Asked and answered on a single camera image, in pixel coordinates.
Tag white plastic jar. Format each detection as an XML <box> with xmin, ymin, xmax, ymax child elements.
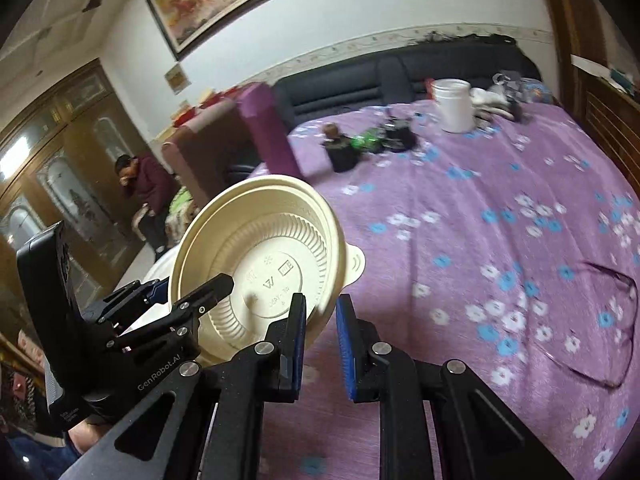
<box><xmin>431</xmin><ymin>78</ymin><xmax>476</xmax><ymax>134</ymax></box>

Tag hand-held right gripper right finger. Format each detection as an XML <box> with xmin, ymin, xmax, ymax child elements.
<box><xmin>335</xmin><ymin>294</ymin><xmax>573</xmax><ymax>480</ymax></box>

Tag purple thermos bottle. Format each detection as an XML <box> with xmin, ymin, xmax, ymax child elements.
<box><xmin>236</xmin><ymin>81</ymin><xmax>313</xmax><ymax>181</ymax></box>

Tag wooden wardrobe with glass doors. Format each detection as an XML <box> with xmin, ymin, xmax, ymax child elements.
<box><xmin>0</xmin><ymin>57</ymin><xmax>151</xmax><ymax>321</ymax></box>

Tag person's left hand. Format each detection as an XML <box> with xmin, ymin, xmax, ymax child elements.
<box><xmin>70</xmin><ymin>417</ymin><xmax>113</xmax><ymax>456</ymax></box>

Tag purple floral tablecloth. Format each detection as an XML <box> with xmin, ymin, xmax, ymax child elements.
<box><xmin>200</xmin><ymin>95</ymin><xmax>640</xmax><ymax>480</ymax></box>

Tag cream plastic bowl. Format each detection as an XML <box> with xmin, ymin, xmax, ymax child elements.
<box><xmin>170</xmin><ymin>174</ymin><xmax>367</xmax><ymax>367</ymax></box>

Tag brown upholstered chair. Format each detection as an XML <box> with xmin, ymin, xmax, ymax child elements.
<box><xmin>165</xmin><ymin>97</ymin><xmax>261</xmax><ymax>211</ymax></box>

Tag green circuit board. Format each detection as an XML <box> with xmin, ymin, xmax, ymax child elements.
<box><xmin>352</xmin><ymin>130</ymin><xmax>386</xmax><ymax>153</ymax></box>

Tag wooden door frame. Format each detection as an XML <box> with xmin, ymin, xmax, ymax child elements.
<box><xmin>530</xmin><ymin>0</ymin><xmax>601</xmax><ymax>61</ymax></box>

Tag thin-framed eyeglasses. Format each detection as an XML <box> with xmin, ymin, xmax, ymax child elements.
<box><xmin>542</xmin><ymin>260</ymin><xmax>638</xmax><ymax>390</ymax></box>

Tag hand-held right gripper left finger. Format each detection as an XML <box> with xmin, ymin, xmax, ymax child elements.
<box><xmin>60</xmin><ymin>292</ymin><xmax>307</xmax><ymax>480</ymax></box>

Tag black leather sofa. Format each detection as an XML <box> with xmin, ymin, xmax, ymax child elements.
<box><xmin>230</xmin><ymin>35</ymin><xmax>543</xmax><ymax>176</ymax></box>

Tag wooden side cabinet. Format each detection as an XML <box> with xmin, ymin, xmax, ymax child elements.
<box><xmin>570</xmin><ymin>55</ymin><xmax>640</xmax><ymax>186</ymax></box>

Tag small yellow wall calendar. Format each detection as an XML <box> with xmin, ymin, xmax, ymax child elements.
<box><xmin>165</xmin><ymin>62</ymin><xmax>188</xmax><ymax>93</ymax></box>

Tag floral printed blanket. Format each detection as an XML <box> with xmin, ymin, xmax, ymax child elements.
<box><xmin>165</xmin><ymin>187</ymin><xmax>201</xmax><ymax>246</ymax></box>

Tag white crumpled cloth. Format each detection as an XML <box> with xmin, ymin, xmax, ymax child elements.
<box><xmin>470</xmin><ymin>87</ymin><xmax>516</xmax><ymax>121</ymax></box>

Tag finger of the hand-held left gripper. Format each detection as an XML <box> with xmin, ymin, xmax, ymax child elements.
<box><xmin>102</xmin><ymin>280</ymin><xmax>171</xmax><ymax>322</ymax></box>
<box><xmin>167</xmin><ymin>274</ymin><xmax>235</xmax><ymax>328</ymax></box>

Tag black electronic device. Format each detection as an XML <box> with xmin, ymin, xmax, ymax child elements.
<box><xmin>385</xmin><ymin>117</ymin><xmax>418</xmax><ymax>153</ymax></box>

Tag black cylinder with wooden knob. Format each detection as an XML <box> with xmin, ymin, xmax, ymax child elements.
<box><xmin>322</xmin><ymin>122</ymin><xmax>361</xmax><ymax>173</ymax></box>

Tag pile of red dishes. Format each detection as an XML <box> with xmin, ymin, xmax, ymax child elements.
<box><xmin>170</xmin><ymin>87</ymin><xmax>241</xmax><ymax>128</ymax></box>

